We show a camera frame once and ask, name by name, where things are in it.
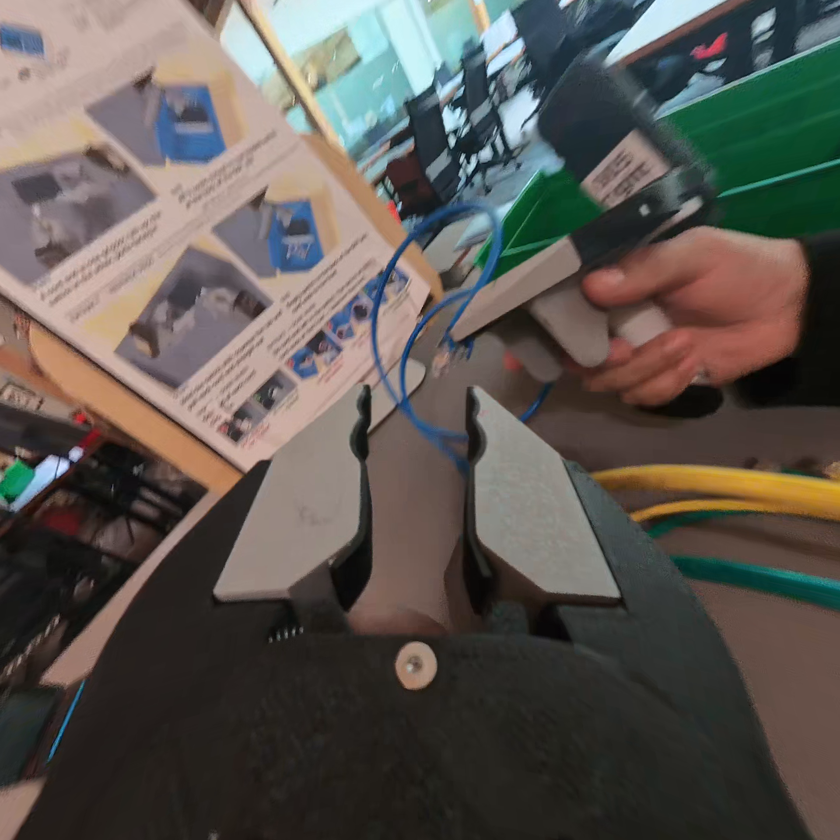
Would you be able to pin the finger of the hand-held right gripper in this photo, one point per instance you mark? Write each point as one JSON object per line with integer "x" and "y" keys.
{"x": 518, "y": 295}

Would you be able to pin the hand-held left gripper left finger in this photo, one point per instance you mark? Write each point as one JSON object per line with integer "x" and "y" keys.
{"x": 302, "y": 518}

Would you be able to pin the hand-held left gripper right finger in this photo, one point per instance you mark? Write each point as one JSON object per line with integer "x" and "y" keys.
{"x": 531, "y": 512}

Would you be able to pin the person's right forearm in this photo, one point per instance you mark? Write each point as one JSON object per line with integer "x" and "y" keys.
{"x": 823, "y": 315}

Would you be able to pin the person's right hand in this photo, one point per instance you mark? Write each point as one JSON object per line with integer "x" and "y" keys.
{"x": 722, "y": 295}

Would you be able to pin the green plastic bin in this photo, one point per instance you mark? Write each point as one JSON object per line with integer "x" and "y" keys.
{"x": 754, "y": 144}

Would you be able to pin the black office chair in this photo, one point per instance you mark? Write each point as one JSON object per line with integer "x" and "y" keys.
{"x": 482, "y": 111}
{"x": 430, "y": 144}

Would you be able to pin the wooden poster backing board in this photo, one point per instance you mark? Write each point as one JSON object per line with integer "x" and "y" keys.
{"x": 131, "y": 420}

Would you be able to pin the grey stand base plate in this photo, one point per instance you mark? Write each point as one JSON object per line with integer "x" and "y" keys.
{"x": 407, "y": 384}

